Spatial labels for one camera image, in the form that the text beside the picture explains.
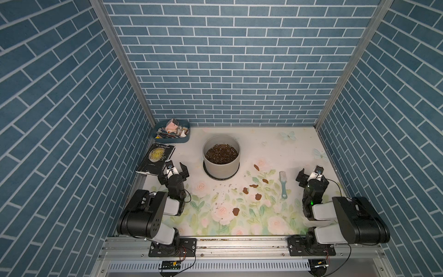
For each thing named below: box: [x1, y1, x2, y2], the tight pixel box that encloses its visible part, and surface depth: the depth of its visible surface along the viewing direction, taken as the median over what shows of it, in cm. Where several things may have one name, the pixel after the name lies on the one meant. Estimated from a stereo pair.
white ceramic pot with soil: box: [201, 134, 241, 179], surface depth 95 cm
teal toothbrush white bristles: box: [279, 170, 288, 200], surface depth 96 cm
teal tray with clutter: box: [152, 118, 191, 144], surface depth 114 cm
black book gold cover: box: [135, 141, 176, 177], surface depth 104 cm
